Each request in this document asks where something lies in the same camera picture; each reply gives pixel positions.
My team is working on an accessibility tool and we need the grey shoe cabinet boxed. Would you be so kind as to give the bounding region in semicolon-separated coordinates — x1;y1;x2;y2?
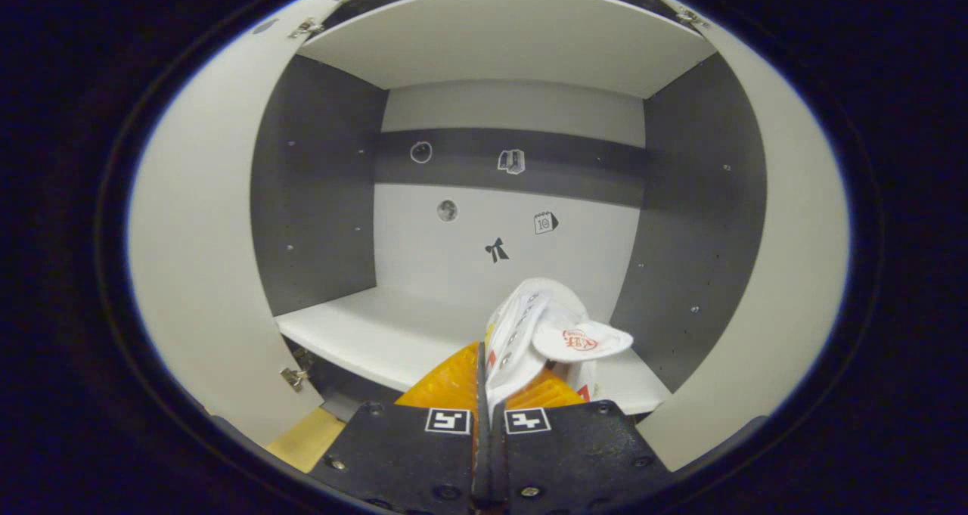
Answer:
127;0;852;474

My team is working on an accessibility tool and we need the white canvas shoe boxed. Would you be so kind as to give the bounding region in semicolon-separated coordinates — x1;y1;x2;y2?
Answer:
484;277;634;425

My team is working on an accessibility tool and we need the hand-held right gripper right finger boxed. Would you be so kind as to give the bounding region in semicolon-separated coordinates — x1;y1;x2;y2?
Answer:
492;371;674;512

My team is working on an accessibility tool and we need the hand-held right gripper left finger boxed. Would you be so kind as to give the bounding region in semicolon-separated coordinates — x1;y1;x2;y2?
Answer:
310;341;485;512

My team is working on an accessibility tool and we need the light grey cabinet door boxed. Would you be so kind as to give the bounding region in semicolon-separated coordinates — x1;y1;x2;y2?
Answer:
635;16;852;472
127;0;337;448

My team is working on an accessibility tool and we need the white cabinet shelf board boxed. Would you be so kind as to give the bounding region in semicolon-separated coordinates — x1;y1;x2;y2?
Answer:
275;284;672;416
299;0;715;100

